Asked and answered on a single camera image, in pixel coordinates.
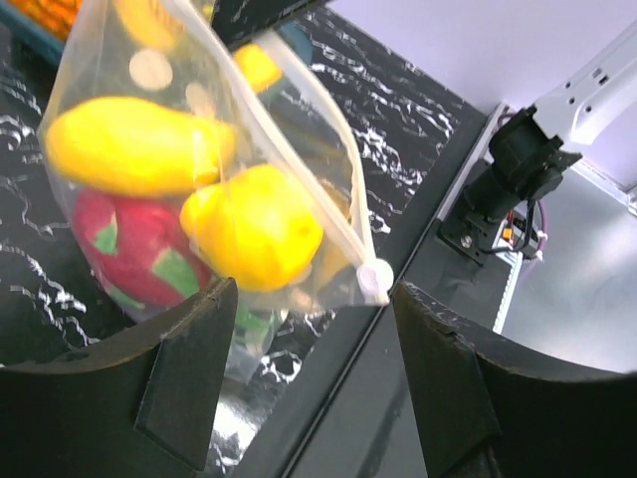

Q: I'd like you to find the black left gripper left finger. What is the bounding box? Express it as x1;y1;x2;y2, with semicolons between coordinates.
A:
1;279;238;477

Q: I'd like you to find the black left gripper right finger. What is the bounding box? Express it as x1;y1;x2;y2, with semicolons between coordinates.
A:
392;282;636;477

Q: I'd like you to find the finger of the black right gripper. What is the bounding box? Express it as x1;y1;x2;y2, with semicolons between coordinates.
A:
210;0;327;48

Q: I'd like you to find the clear polka-dot zip bag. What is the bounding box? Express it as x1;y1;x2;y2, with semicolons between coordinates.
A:
38;1;394;381

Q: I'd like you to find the red toy pepper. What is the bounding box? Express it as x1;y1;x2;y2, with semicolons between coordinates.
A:
72;188;211;310

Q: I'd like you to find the yellow toy mango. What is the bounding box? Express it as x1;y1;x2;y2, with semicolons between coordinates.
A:
44;97;236;197

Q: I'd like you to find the yellow toy lemon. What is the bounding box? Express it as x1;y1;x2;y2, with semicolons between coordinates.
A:
180;164;323;293

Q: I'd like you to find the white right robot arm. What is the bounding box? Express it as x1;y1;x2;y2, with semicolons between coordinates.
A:
356;1;636;152

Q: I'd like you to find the teal transparent plastic tray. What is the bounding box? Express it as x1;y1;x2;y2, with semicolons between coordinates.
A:
0;1;64;67

